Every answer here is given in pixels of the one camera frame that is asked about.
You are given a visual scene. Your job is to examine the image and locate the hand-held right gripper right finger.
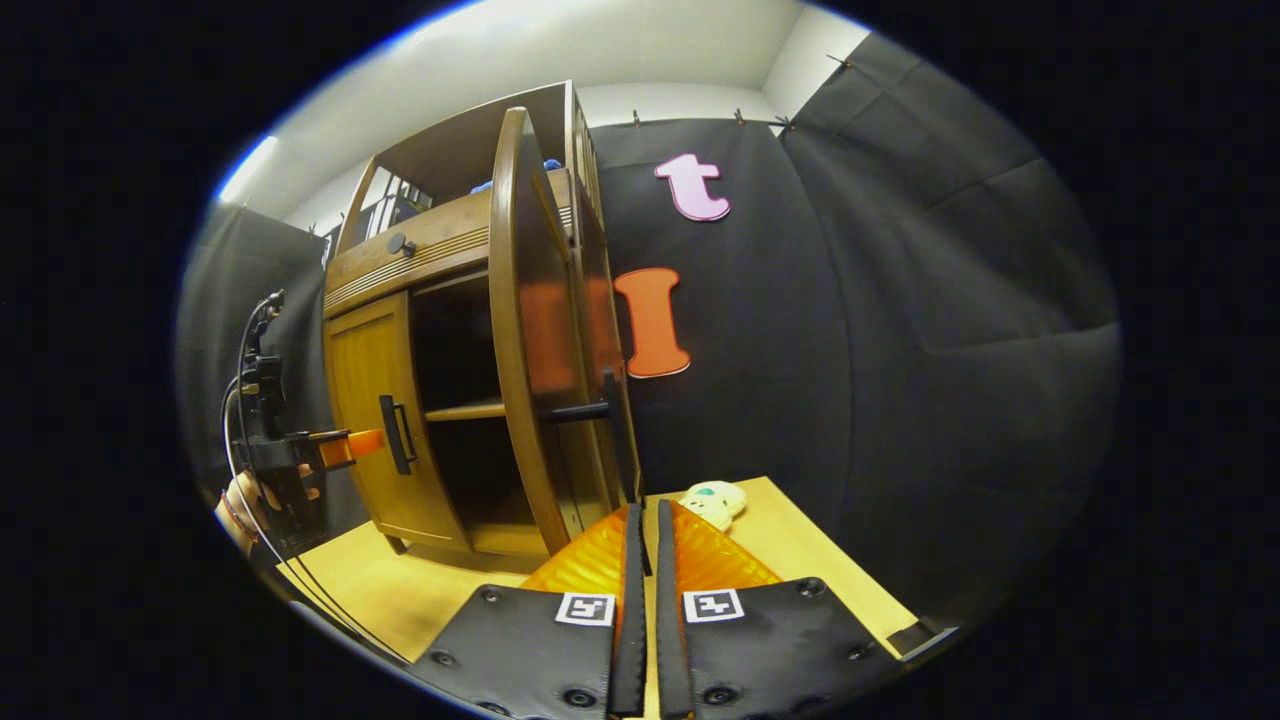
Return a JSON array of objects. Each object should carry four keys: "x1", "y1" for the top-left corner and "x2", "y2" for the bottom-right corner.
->
[{"x1": 655, "y1": 498, "x2": 906, "y2": 720}]

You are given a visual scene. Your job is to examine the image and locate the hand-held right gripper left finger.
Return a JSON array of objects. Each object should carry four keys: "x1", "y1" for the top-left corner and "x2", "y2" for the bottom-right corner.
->
[{"x1": 410, "y1": 500, "x2": 649, "y2": 720}]

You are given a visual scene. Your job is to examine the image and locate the black door handle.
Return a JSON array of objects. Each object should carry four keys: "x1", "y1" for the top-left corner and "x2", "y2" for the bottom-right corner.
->
[
  {"x1": 378, "y1": 394, "x2": 418, "y2": 476},
  {"x1": 545, "y1": 368, "x2": 641, "y2": 506}
]

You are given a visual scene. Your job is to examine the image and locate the wooden cabinet door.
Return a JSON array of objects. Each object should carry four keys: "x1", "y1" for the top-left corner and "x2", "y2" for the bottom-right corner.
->
[
  {"x1": 488, "y1": 107, "x2": 643, "y2": 556},
  {"x1": 325, "y1": 292, "x2": 471, "y2": 553}
]

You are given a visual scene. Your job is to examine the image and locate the wooden double-door shoe cabinet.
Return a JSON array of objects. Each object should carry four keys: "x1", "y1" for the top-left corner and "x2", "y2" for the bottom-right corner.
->
[{"x1": 322, "y1": 80, "x2": 646, "y2": 561}]

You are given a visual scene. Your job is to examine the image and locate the wooden cabinet drawer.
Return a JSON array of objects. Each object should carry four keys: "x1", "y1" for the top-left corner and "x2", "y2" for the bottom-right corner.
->
[{"x1": 322, "y1": 170, "x2": 579, "y2": 319}]

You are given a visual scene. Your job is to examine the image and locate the white green plush toy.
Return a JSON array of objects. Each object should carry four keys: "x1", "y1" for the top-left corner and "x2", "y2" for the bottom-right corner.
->
[{"x1": 678, "y1": 481, "x2": 748, "y2": 532}]

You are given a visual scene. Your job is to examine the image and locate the black tape strip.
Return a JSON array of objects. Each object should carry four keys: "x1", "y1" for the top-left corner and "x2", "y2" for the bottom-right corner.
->
[{"x1": 885, "y1": 618, "x2": 959, "y2": 661}]

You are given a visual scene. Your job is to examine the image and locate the blue folded towel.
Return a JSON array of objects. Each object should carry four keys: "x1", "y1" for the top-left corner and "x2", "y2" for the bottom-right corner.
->
[{"x1": 470, "y1": 157, "x2": 564, "y2": 195}]

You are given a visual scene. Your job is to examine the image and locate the black backdrop cloth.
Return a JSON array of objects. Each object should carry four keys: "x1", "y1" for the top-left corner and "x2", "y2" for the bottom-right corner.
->
[{"x1": 178, "y1": 30, "x2": 1121, "y2": 641}]

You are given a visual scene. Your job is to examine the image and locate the black cable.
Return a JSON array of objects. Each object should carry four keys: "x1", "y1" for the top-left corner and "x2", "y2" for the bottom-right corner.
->
[{"x1": 222, "y1": 290, "x2": 411, "y2": 666}]

